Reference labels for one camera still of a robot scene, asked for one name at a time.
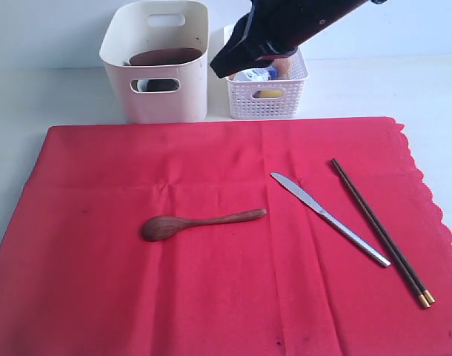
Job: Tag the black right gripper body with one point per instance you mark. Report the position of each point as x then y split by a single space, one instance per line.
278 27

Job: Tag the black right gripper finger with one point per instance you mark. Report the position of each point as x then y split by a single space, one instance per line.
245 53
243 34

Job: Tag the blue white milk carton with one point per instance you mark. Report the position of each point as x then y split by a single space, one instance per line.
257 75

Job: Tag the brown egg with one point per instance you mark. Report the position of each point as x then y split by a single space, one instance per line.
282 66

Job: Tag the yellow lemon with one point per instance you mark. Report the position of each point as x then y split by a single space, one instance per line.
267 94

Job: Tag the round wooden plate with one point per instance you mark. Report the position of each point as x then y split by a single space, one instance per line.
168 56

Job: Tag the stainless steel cup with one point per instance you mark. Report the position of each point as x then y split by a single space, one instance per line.
160 85

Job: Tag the pale green ceramic bowl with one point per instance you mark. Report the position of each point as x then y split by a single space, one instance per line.
140 86

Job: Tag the dark wooden spoon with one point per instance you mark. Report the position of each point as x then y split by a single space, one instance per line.
162 227

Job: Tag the white perforated plastic basket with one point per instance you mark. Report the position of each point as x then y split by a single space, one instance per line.
244 106

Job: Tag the cream plastic bin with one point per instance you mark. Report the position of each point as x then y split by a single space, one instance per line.
151 25

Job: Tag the red tablecloth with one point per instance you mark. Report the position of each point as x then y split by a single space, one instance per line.
77 278

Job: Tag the stainless steel table knife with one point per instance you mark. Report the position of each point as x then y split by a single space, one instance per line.
310 202

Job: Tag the brown chopstick upper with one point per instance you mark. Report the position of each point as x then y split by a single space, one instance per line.
381 226

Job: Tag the brown chopstick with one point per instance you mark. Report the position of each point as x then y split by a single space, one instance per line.
381 226
376 231

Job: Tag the brown chopstick lower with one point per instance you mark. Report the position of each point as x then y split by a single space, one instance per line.
376 231

